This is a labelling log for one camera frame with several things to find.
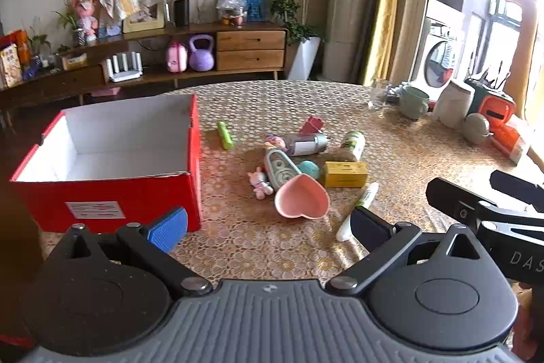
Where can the clear plastic bag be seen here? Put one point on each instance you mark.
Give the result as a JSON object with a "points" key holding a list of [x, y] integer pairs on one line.
{"points": [[231, 8]]}

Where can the clear drinking glass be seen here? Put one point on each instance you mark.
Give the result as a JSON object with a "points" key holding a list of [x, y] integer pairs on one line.
{"points": [[379, 94]]}

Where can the beige curtain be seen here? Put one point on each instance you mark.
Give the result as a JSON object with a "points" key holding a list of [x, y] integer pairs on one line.
{"points": [[348, 5]]}

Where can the white marker pen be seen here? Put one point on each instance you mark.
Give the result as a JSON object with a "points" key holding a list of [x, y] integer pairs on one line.
{"points": [[364, 199]]}

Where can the orange box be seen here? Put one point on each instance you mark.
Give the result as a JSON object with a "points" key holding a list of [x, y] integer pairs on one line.
{"points": [[497, 111]]}

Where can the pink doll figure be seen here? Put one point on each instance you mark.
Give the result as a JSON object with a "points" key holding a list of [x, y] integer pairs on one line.
{"points": [[274, 142]]}

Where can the black speaker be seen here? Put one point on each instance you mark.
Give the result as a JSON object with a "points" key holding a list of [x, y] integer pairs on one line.
{"points": [[182, 13]]}

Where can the white container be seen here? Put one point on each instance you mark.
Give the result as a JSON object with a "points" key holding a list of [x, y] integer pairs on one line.
{"points": [[452, 103]]}

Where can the pink plush doll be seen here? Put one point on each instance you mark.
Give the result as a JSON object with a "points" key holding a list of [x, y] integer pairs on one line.
{"points": [[87, 16]]}

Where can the yellow curtain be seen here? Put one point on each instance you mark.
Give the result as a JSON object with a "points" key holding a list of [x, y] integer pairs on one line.
{"points": [[386, 1]]}

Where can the white washing machine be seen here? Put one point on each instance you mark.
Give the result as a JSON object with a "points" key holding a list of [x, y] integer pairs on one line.
{"points": [[437, 57]]}

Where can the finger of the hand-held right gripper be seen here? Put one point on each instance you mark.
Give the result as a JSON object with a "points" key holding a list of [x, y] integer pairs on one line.
{"points": [[454, 199], [516, 186]]}

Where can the small yellow box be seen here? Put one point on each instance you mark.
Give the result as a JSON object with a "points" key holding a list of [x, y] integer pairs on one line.
{"points": [[344, 174]]}

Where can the orange snack packet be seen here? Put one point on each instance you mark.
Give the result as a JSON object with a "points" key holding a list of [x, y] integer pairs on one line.
{"points": [[21, 44]]}

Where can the white planter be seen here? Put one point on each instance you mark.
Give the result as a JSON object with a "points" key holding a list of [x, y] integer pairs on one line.
{"points": [[304, 59]]}

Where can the small potted plant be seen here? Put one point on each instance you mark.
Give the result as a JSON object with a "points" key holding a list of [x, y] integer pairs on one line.
{"points": [[70, 20], [39, 42]]}

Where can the white red-rimmed storage box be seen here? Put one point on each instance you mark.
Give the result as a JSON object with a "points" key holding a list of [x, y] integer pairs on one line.
{"points": [[127, 193]]}

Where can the green mug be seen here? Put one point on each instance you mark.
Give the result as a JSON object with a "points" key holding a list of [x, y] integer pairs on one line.
{"points": [[413, 103]]}

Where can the teal ball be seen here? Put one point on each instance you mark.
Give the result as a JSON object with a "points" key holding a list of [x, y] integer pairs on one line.
{"points": [[309, 168]]}

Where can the floral lace tablecloth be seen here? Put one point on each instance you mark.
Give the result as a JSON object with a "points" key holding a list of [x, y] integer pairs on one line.
{"points": [[403, 176]]}

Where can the green plastic tube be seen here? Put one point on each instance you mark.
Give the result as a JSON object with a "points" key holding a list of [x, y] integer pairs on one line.
{"points": [[225, 135]]}

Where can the small silver motor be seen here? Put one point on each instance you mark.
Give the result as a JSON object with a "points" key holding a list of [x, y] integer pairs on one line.
{"points": [[306, 145]]}

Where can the wooden sideboard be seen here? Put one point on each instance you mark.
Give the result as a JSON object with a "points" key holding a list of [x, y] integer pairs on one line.
{"points": [[250, 48]]}

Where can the pink bunny toy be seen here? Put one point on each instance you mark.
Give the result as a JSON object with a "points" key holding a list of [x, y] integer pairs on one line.
{"points": [[260, 184]]}

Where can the small cardboard box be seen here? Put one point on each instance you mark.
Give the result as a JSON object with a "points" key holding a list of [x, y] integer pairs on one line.
{"points": [[75, 61]]}

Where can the grey green oval case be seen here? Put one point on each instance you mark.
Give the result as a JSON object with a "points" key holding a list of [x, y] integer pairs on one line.
{"points": [[278, 169]]}

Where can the white router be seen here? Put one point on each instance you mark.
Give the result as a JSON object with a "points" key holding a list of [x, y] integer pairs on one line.
{"points": [[125, 71]]}

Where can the pink binder clip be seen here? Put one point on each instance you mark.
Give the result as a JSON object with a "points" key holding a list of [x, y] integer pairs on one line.
{"points": [[312, 126]]}

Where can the grey round container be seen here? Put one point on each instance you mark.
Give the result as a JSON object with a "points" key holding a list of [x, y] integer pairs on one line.
{"points": [[476, 129]]}

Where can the flat pink item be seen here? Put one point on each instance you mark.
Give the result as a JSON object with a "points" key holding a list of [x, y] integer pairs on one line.
{"points": [[106, 91]]}

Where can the purple kettlebell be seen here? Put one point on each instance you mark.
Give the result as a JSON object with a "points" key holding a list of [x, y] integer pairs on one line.
{"points": [[200, 57]]}

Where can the printed snack box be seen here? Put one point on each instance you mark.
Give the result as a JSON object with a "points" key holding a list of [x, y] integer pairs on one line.
{"points": [[10, 65]]}

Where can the pink toy suitcase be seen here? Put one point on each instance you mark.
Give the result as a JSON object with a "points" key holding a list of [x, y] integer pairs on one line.
{"points": [[176, 57]]}

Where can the clear bottle with green lid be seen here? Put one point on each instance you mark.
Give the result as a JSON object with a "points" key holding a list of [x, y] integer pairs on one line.
{"points": [[352, 146]]}

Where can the pink heart-shaped bowl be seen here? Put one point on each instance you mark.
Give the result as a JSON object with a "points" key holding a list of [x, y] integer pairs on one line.
{"points": [[301, 197]]}

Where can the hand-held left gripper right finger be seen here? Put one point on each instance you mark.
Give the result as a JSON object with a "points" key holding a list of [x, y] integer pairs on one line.
{"points": [[369, 227]]}

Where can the cream picture frame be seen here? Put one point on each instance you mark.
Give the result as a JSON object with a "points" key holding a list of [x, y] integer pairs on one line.
{"points": [[144, 20]]}

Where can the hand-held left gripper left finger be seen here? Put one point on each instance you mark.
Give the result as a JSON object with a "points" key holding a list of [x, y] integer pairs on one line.
{"points": [[168, 229]]}

